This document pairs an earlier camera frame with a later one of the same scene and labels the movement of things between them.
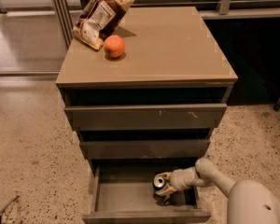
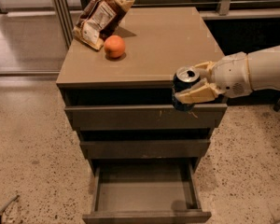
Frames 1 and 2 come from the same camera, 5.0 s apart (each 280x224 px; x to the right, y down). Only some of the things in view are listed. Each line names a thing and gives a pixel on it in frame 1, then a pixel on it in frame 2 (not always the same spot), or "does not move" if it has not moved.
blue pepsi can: [159, 182] → [186, 77]
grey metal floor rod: [4, 207] does not move
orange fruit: [114, 46] does not move
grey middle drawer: [142, 149] does not move
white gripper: [179, 180] → [230, 75]
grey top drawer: [143, 117] does not move
